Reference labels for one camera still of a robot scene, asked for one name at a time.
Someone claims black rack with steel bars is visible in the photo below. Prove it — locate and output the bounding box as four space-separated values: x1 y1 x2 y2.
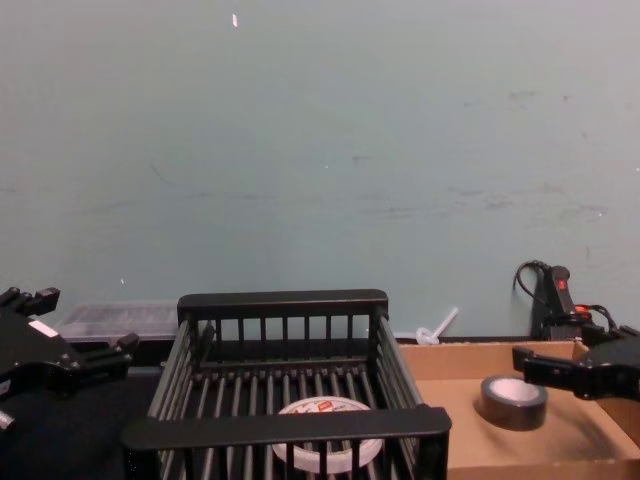
121 288 453 480

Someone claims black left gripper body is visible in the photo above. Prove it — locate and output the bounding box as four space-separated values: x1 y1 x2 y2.
0 305 84 401

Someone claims shallow brown cardboard tray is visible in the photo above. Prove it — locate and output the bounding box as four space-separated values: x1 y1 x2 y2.
397 339 640 480

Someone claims roll of white tape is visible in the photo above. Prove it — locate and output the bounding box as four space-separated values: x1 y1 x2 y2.
271 397 384 474

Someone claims black table cloth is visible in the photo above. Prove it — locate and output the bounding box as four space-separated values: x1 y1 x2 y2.
0 319 640 480

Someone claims black corded tool, red switch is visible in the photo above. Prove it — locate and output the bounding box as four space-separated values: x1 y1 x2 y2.
513 259 615 346

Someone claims clear plastic case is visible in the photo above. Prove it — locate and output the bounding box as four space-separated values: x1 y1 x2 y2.
57 301 180 346

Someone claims roll of silver tape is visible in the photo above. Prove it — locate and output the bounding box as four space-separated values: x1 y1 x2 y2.
479 374 549 433

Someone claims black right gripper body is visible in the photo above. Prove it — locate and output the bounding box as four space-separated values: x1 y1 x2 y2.
573 335 640 402

